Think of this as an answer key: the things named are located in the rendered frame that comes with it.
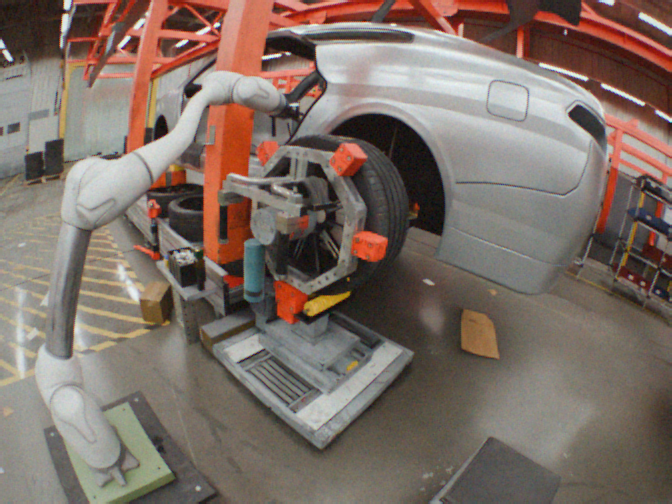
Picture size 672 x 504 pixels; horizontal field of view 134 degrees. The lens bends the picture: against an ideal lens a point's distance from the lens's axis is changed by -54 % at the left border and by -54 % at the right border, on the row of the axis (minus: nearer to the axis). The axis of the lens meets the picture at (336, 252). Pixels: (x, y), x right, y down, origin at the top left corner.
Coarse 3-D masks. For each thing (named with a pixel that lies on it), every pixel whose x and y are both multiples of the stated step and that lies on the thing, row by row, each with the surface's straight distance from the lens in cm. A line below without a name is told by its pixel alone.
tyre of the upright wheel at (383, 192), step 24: (288, 144) 127; (312, 144) 117; (336, 144) 109; (360, 144) 117; (360, 168) 103; (384, 168) 113; (360, 192) 103; (384, 192) 104; (384, 216) 102; (408, 216) 118; (288, 264) 135; (360, 264) 108; (384, 264) 116; (336, 288) 119
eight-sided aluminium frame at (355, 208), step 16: (272, 160) 121; (288, 160) 122; (320, 160) 103; (256, 176) 129; (272, 176) 128; (336, 176) 99; (336, 192) 99; (352, 192) 100; (256, 208) 131; (352, 208) 95; (352, 224) 97; (352, 240) 98; (272, 256) 131; (352, 256) 104; (272, 272) 131; (288, 272) 125; (336, 272) 105; (304, 288) 118; (320, 288) 119
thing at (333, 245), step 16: (272, 192) 135; (336, 208) 113; (320, 224) 125; (336, 224) 114; (304, 240) 127; (288, 256) 135; (304, 256) 139; (320, 256) 125; (336, 256) 117; (304, 272) 129; (320, 272) 125
